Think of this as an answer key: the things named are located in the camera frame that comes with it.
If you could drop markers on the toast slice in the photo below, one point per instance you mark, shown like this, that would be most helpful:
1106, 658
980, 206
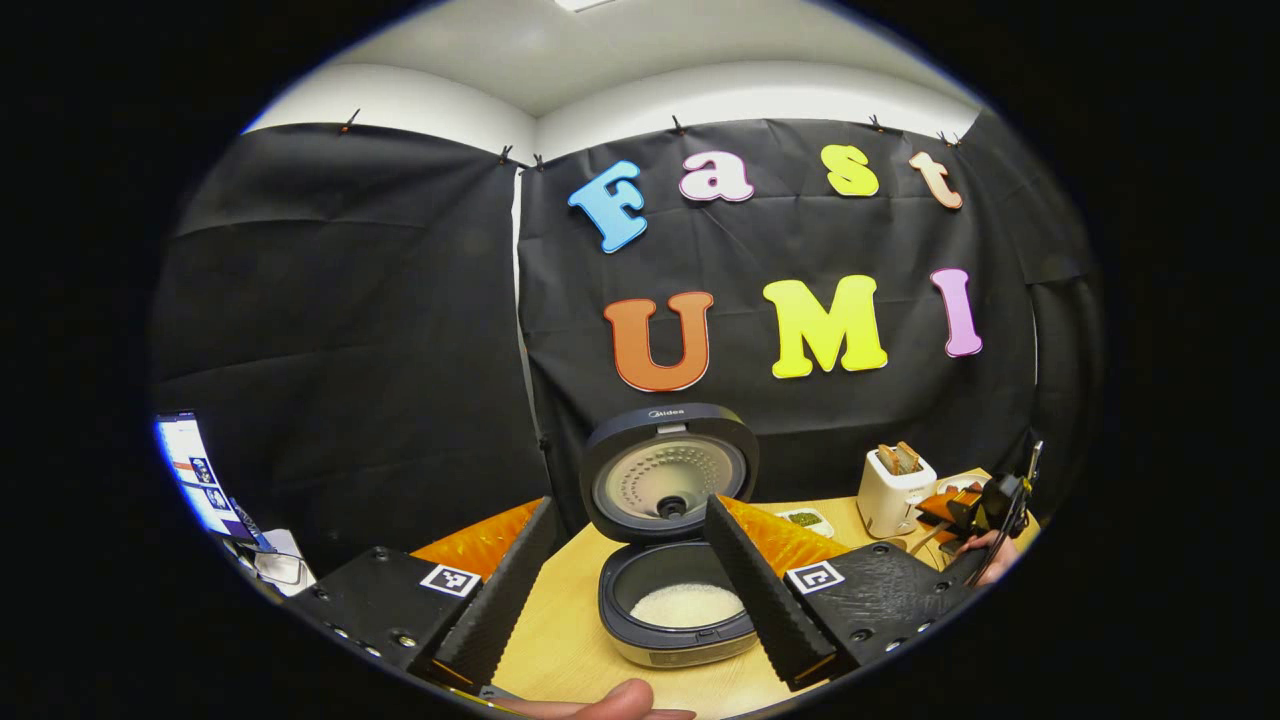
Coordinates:
888, 460
908, 456

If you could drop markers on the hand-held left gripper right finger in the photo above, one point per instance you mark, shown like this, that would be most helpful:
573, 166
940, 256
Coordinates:
765, 600

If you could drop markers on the ceiling light panel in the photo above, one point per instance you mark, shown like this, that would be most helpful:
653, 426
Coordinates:
585, 4

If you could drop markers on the white toaster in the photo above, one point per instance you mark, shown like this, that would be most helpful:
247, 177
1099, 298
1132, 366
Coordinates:
890, 500

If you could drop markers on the white divided dish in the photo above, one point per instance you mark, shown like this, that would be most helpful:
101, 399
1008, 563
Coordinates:
805, 520

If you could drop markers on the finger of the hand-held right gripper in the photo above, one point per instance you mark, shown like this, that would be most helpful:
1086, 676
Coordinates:
940, 502
955, 535

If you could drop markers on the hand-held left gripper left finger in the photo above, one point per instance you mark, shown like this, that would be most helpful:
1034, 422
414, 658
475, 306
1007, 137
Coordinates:
495, 610

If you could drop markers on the white rice layer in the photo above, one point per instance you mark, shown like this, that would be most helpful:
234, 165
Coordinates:
685, 605

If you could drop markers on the black rice cooker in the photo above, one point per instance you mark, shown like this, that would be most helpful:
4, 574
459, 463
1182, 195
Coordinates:
665, 480

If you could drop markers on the black backdrop cloth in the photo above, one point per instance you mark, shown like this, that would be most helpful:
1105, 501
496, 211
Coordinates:
400, 330

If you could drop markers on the computer monitor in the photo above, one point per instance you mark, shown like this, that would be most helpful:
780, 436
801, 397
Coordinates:
195, 470

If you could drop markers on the white plate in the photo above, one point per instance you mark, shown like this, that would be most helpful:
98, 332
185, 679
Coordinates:
960, 486

